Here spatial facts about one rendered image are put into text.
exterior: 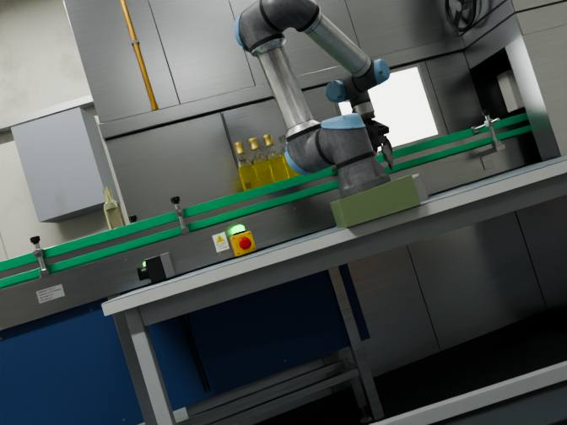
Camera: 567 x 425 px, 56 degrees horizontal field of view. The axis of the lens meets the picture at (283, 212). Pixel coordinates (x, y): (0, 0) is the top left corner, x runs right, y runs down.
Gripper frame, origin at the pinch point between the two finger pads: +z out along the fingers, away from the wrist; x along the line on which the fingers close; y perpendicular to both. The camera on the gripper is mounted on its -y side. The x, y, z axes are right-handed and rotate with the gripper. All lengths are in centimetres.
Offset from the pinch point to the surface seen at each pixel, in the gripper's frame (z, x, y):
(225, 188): -13, 52, 37
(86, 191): -67, 133, 280
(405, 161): -1.3, -17.6, 18.7
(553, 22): -36, -87, 1
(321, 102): -36.0, 2.7, 34.3
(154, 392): 42, 94, -24
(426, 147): -4.1, -27.9, 18.6
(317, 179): -3.7, 22.2, 8.4
